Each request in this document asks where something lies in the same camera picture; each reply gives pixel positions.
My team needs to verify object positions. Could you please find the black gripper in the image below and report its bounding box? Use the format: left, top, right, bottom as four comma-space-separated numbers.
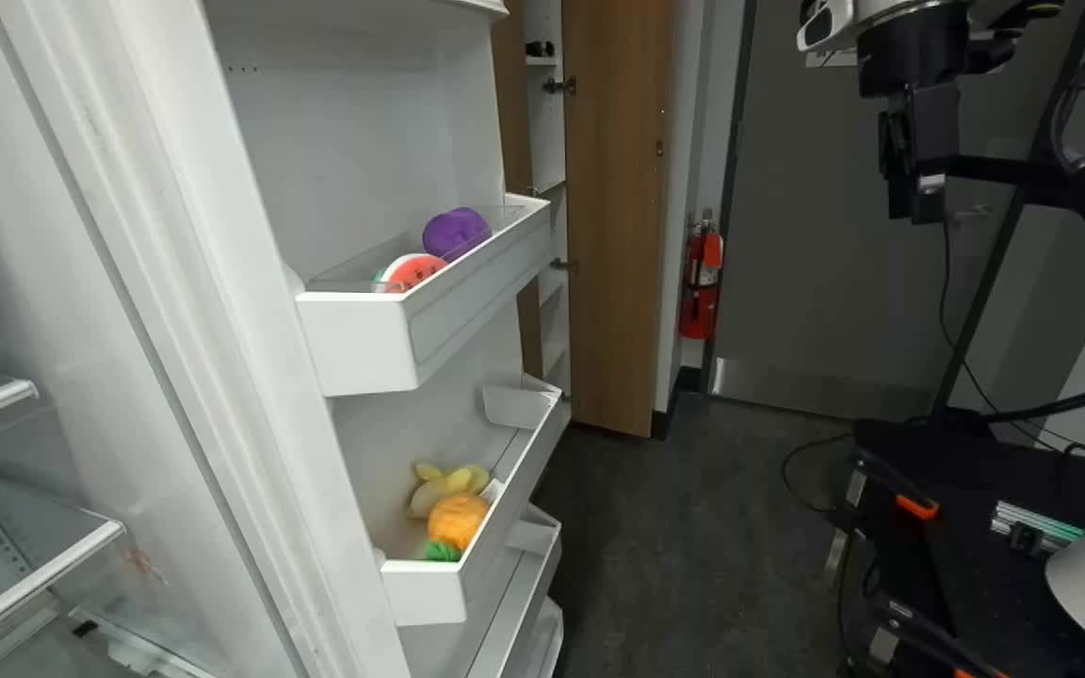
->
856, 0, 975, 225

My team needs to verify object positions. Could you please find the purple plush ball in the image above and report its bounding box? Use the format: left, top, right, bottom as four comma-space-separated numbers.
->
419, 203, 496, 264

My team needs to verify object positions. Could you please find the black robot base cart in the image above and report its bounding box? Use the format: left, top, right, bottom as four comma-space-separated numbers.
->
837, 415, 1085, 678

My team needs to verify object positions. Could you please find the gray metal door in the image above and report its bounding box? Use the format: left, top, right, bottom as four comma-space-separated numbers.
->
703, 0, 1085, 427

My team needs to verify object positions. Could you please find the white fridge door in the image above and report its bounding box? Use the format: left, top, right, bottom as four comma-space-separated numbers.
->
196, 0, 577, 678

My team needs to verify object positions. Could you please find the deep white door bin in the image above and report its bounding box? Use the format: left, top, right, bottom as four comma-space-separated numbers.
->
294, 190, 561, 398

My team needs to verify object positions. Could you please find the white door bin with divider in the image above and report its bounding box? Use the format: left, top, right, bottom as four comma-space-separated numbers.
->
369, 373, 577, 629

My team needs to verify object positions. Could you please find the black tripod stand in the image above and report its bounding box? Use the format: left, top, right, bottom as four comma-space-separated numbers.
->
924, 0, 1085, 427

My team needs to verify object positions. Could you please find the red fire extinguisher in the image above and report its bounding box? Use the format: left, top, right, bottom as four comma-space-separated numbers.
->
673, 203, 729, 346

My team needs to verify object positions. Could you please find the brown wooden cabinet panel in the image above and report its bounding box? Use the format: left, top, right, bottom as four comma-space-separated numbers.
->
491, 0, 680, 444

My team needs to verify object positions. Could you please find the teal and white tool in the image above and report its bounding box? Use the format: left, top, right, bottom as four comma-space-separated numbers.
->
990, 498, 1085, 549

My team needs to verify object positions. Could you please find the watermelon slice plush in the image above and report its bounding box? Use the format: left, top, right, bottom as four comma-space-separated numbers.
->
373, 249, 453, 299

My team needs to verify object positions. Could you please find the yellow banana plush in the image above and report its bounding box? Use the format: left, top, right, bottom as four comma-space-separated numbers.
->
403, 460, 496, 524

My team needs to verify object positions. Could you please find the orange plush fruit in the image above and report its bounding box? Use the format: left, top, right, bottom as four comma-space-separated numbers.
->
425, 490, 494, 557

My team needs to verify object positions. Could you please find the thin black floor cable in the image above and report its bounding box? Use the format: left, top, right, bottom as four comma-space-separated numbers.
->
774, 430, 867, 521

